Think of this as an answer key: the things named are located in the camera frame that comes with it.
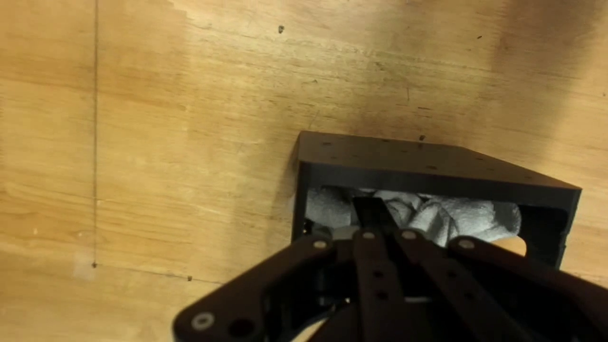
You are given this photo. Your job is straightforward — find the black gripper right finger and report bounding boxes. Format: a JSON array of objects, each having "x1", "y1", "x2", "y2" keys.
[{"x1": 369, "y1": 196, "x2": 608, "y2": 342}]

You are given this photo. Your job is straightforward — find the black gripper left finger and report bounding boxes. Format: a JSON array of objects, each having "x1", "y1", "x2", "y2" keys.
[{"x1": 172, "y1": 196, "x2": 407, "y2": 342}]

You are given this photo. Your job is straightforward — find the white terry cloth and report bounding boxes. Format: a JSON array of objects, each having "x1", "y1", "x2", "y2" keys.
[{"x1": 305, "y1": 186, "x2": 525, "y2": 249}]

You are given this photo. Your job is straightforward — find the black perforated box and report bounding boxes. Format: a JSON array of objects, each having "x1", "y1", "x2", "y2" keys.
[{"x1": 292, "y1": 129, "x2": 584, "y2": 272}]

